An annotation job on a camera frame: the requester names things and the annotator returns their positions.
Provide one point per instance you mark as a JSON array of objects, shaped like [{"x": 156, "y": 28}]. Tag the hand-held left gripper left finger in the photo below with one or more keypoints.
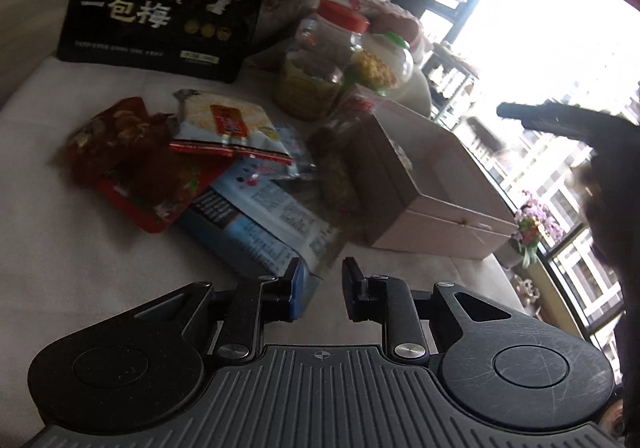
[{"x": 298, "y": 288}]

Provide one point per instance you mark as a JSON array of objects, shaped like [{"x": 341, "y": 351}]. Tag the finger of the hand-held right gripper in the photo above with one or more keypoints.
[{"x": 545, "y": 116}]

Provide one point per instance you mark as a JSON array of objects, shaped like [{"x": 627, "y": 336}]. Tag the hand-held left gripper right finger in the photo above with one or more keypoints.
[{"x": 352, "y": 298}]

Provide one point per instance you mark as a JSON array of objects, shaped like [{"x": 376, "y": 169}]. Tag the blue snack packet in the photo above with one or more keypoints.
[{"x": 260, "y": 223}]

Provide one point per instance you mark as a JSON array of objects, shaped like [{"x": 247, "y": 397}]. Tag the pink cardboard box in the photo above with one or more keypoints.
[{"x": 440, "y": 208}]

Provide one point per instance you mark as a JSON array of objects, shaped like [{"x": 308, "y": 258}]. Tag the pale blue small packet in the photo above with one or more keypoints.
[{"x": 296, "y": 147}]

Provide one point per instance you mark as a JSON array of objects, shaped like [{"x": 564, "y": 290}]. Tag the red snack packet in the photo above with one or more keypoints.
[{"x": 150, "y": 208}]

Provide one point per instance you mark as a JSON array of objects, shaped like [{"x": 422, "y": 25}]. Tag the white rice cracker packet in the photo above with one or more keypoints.
[{"x": 210, "y": 112}]

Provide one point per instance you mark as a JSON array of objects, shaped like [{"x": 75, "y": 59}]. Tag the red dried fruit packet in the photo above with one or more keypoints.
[{"x": 120, "y": 137}]

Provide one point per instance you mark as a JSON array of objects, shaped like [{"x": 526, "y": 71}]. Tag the potted pink flowers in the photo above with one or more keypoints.
[{"x": 532, "y": 223}]

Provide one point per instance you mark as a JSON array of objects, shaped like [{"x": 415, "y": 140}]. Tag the metal rack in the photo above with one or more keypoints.
[{"x": 450, "y": 77}]

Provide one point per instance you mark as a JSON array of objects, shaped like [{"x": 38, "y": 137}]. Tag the small pale ornament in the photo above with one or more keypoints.
[{"x": 527, "y": 295}]

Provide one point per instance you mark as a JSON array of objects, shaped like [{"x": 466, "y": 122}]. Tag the green lid jar yellow balls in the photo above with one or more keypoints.
[{"x": 376, "y": 65}]

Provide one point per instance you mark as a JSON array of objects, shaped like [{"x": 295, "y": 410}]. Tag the red lid clear jar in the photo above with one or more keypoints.
[{"x": 315, "y": 77}]

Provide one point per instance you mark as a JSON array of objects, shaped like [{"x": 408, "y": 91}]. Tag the large black snack bag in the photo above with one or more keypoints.
[{"x": 150, "y": 27}]

